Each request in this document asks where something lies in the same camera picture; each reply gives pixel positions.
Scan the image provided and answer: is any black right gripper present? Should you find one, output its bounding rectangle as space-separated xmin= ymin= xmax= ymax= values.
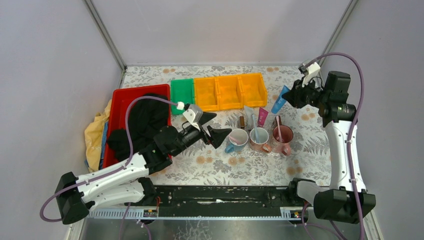
xmin=282 ymin=75 xmax=329 ymax=109

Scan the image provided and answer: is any blue toothpaste tube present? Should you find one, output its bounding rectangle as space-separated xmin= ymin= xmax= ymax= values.
xmin=271 ymin=85 xmax=290 ymax=115

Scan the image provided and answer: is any blue ceramic mug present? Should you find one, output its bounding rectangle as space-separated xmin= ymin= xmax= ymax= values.
xmin=224 ymin=128 xmax=249 ymax=154

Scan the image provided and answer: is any pink toothbrush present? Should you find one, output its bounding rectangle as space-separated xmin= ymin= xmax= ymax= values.
xmin=228 ymin=134 xmax=240 ymax=145
xmin=275 ymin=115 xmax=283 ymax=143

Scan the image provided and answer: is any pink toothpaste tube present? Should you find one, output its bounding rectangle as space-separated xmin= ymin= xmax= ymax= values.
xmin=257 ymin=107 xmax=269 ymax=128

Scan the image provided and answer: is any white toothpaste tube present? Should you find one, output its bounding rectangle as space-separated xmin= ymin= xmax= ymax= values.
xmin=243 ymin=105 xmax=255 ymax=130

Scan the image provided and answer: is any floral orange-handled mug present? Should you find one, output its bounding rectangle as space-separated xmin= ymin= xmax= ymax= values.
xmin=249 ymin=127 xmax=272 ymax=154

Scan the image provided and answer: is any pink pumpkin-face mug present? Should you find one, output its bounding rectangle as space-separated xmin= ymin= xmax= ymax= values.
xmin=271 ymin=125 xmax=294 ymax=156

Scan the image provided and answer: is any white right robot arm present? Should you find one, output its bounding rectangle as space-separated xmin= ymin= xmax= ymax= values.
xmin=282 ymin=71 xmax=376 ymax=224

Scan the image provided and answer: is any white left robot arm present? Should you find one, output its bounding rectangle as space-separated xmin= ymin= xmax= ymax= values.
xmin=55 ymin=112 xmax=232 ymax=225

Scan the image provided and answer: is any yellow bin with toothpaste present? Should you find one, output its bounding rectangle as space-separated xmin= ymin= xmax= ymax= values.
xmin=194 ymin=77 xmax=220 ymax=112

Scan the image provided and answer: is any red plastic tray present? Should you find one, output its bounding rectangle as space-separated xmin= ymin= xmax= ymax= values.
xmin=102 ymin=83 xmax=173 ymax=170

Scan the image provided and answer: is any yellow bin with toothbrushes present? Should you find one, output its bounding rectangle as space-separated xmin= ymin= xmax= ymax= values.
xmin=217 ymin=75 xmax=243 ymax=110

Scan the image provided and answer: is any yellow bin with mugs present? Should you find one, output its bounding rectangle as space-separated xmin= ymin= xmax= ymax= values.
xmin=239 ymin=73 xmax=268 ymax=108

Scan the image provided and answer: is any green plastic bin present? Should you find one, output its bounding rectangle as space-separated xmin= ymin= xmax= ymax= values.
xmin=170 ymin=78 xmax=195 ymax=104

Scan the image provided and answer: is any black cloth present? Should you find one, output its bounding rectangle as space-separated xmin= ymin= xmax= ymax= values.
xmin=106 ymin=99 xmax=169 ymax=162

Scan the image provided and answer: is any blue cloth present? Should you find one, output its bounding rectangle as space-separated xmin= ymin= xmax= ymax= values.
xmin=98 ymin=121 xmax=109 ymax=170

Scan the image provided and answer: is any yellow cloth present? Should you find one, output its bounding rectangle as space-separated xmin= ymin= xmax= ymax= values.
xmin=84 ymin=100 xmax=112 ymax=173

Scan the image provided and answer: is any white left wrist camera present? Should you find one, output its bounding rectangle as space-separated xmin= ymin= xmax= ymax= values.
xmin=182 ymin=103 xmax=203 ymax=131

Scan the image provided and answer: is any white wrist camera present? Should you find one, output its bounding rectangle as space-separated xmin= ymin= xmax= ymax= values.
xmin=182 ymin=103 xmax=203 ymax=131
xmin=298 ymin=60 xmax=321 ymax=87

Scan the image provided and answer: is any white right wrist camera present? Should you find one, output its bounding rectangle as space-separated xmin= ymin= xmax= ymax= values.
xmin=298 ymin=60 xmax=321 ymax=87

